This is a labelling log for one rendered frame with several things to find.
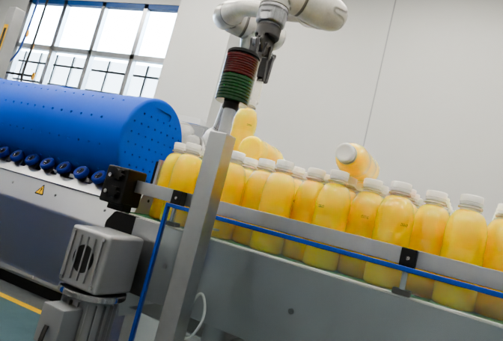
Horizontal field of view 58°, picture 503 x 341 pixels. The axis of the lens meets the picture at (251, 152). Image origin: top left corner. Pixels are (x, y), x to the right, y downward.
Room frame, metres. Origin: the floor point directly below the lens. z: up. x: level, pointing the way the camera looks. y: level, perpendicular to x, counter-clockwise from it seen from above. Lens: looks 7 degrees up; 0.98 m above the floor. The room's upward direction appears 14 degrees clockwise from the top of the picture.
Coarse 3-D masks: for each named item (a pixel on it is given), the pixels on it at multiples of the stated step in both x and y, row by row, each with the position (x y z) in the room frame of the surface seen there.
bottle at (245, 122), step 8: (240, 112) 1.26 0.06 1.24; (248, 112) 1.26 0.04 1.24; (240, 120) 1.25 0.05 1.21; (248, 120) 1.25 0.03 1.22; (256, 120) 1.27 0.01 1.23; (232, 128) 1.27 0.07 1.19; (240, 128) 1.25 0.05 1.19; (248, 128) 1.25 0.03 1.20; (240, 136) 1.25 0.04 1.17; (248, 136) 1.25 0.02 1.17
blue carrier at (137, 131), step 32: (0, 96) 1.51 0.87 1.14; (32, 96) 1.45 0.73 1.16; (64, 96) 1.39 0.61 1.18; (96, 96) 1.35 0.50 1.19; (128, 96) 1.33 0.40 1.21; (0, 128) 1.49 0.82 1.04; (32, 128) 1.41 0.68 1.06; (64, 128) 1.34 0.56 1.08; (96, 128) 1.28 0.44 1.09; (128, 128) 1.25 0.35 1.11; (160, 128) 1.36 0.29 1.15; (64, 160) 1.38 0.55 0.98; (96, 160) 1.30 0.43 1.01; (128, 160) 1.28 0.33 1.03
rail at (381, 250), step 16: (144, 192) 1.08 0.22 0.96; (160, 192) 1.06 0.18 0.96; (224, 208) 0.98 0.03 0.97; (240, 208) 0.96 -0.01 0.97; (256, 224) 0.94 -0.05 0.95; (272, 224) 0.92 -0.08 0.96; (288, 224) 0.91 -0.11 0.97; (304, 224) 0.89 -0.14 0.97; (320, 240) 0.87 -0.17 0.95; (336, 240) 0.86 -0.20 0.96; (352, 240) 0.84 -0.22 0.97; (368, 240) 0.83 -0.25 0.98; (384, 256) 0.82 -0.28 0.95; (432, 256) 0.78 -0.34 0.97; (448, 272) 0.76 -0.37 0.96; (464, 272) 0.75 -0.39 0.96; (480, 272) 0.74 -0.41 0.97; (496, 272) 0.73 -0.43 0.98; (496, 288) 0.73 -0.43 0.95
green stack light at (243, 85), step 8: (224, 80) 0.80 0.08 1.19; (232, 80) 0.79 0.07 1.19; (240, 80) 0.79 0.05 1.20; (248, 80) 0.80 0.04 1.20; (224, 88) 0.80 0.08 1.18; (232, 88) 0.79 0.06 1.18; (240, 88) 0.79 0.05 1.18; (248, 88) 0.80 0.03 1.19; (216, 96) 0.81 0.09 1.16; (224, 96) 0.79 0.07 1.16; (232, 96) 0.79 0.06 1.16; (240, 96) 0.79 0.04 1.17; (248, 96) 0.81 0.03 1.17; (240, 104) 0.81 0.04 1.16; (248, 104) 0.81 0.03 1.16
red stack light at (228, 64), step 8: (232, 56) 0.80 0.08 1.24; (240, 56) 0.79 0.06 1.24; (248, 56) 0.79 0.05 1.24; (224, 64) 0.82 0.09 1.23; (232, 64) 0.79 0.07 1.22; (240, 64) 0.79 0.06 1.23; (248, 64) 0.79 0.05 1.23; (256, 64) 0.81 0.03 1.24; (224, 72) 0.81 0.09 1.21; (232, 72) 0.80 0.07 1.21; (240, 72) 0.79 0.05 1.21; (248, 72) 0.80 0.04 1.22; (256, 72) 0.81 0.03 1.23
